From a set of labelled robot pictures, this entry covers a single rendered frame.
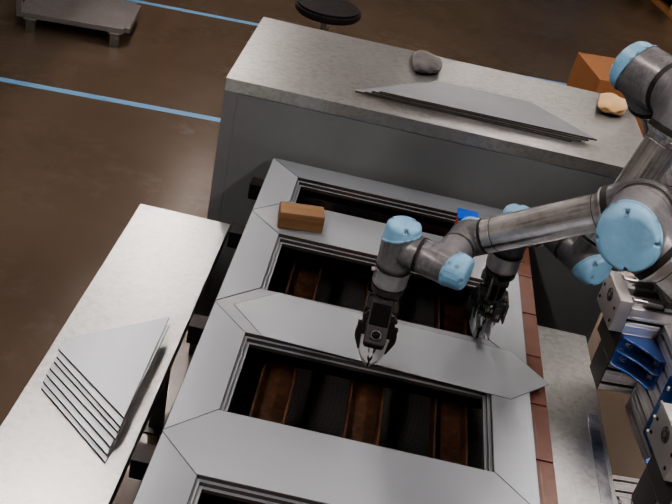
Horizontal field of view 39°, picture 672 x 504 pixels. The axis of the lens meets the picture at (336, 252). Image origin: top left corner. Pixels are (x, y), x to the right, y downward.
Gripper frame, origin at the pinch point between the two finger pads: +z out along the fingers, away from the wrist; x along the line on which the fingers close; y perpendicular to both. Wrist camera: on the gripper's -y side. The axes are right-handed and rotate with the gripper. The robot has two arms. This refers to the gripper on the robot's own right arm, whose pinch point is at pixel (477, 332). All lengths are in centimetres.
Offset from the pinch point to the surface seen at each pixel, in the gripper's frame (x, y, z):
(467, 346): -2.3, 5.7, 0.7
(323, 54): -56, -108, -19
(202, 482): -52, 64, 1
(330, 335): -34.3, 13.4, 0.6
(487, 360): 2.4, 9.4, 0.6
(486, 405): 2.3, 23.8, 2.0
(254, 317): -52, 13, 1
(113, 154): -150, -201, 86
